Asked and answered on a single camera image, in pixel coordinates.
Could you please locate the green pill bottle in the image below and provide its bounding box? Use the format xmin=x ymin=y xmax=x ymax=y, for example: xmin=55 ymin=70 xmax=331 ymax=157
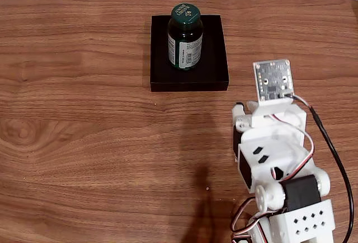
xmin=167 ymin=3 xmax=204 ymax=72

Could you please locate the black camera cable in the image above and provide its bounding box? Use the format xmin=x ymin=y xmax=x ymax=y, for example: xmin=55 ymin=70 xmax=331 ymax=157
xmin=285 ymin=93 xmax=355 ymax=243

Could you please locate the camera board on white mount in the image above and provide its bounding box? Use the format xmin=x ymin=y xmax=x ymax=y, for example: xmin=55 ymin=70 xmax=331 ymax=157
xmin=250 ymin=59 xmax=294 ymax=128

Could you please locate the black open cardboard box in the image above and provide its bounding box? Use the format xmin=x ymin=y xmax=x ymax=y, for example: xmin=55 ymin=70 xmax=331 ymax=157
xmin=150 ymin=15 xmax=230 ymax=92

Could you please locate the red white black servo wire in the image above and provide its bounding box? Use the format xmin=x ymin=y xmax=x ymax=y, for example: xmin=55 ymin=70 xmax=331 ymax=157
xmin=268 ymin=114 xmax=315 ymax=184
xmin=230 ymin=197 xmax=271 ymax=234
xmin=229 ymin=231 xmax=254 ymax=243

